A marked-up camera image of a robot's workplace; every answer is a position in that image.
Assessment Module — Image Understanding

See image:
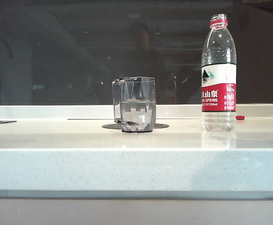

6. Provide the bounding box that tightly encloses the clear red-label water bottle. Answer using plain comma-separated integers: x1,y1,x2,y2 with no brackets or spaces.
201,13,237,132

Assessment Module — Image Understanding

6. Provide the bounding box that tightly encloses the clear faceted glass mug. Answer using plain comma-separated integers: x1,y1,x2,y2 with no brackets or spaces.
112,76,157,134

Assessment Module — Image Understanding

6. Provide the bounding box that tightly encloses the dark round flat coaster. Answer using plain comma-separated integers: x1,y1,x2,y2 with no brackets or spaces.
102,123,170,130

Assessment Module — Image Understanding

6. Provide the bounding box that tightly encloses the light grey cabinet drawer front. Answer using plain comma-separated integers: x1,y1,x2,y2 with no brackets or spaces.
0,198,273,225

